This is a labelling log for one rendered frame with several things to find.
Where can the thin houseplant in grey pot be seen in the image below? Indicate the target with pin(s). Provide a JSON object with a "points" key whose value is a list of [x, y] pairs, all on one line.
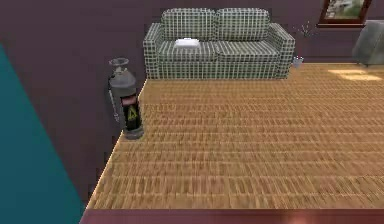
{"points": [[298, 61]]}

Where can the grey black cylinder tank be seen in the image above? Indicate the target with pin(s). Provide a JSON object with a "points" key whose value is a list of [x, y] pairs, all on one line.
{"points": [[128, 100]]}

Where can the green checked sofa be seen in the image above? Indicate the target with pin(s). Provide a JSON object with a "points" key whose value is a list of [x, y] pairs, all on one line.
{"points": [[233, 56]]}

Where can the white flat box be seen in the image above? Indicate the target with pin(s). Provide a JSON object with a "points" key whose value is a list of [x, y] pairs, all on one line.
{"points": [[187, 43]]}

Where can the brown framed window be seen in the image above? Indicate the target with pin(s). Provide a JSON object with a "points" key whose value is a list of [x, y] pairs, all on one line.
{"points": [[345, 10]]}

